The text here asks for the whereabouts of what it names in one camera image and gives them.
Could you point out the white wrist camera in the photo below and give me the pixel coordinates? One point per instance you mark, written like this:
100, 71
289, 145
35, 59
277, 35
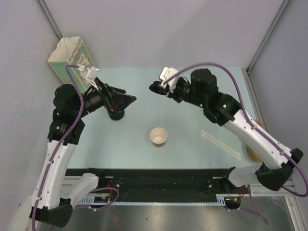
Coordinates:
168, 79
89, 73

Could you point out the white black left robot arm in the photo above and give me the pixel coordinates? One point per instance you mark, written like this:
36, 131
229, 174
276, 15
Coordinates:
49, 204

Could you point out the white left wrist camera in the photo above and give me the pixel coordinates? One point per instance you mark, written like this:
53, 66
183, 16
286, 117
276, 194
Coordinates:
89, 73

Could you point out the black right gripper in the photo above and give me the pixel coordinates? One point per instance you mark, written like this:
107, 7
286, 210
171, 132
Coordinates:
173, 95

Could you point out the green patterned paper gift bag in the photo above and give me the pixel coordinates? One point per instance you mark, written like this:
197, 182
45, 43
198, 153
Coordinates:
69, 50

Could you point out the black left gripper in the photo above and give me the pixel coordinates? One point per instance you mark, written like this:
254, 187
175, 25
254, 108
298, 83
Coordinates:
112, 101

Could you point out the stack of black cup lids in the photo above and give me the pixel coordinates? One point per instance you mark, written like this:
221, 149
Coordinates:
116, 115

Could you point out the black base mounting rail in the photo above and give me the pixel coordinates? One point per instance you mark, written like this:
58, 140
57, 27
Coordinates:
163, 185

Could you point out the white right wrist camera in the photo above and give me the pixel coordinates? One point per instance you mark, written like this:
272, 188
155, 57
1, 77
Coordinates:
168, 79

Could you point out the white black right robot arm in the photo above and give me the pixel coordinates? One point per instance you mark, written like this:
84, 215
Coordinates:
278, 161

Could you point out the brown paper coffee cup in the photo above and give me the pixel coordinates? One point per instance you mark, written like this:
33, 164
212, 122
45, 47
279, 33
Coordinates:
158, 137

